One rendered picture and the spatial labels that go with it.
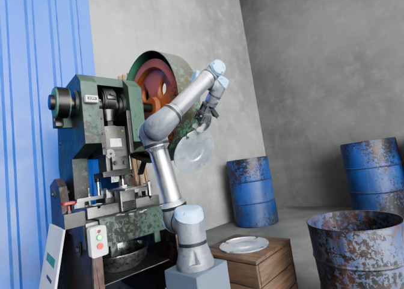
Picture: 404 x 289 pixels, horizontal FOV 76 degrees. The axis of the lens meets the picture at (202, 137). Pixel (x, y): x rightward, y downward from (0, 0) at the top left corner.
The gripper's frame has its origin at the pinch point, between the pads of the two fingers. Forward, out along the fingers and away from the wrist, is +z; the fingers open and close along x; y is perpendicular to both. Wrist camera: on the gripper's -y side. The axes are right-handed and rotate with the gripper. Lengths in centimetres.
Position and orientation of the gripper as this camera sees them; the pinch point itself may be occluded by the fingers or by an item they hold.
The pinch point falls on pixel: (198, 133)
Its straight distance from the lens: 152.2
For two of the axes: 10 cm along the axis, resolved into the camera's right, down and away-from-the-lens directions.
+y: -6.5, 0.0, -7.6
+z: -4.3, 8.3, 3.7
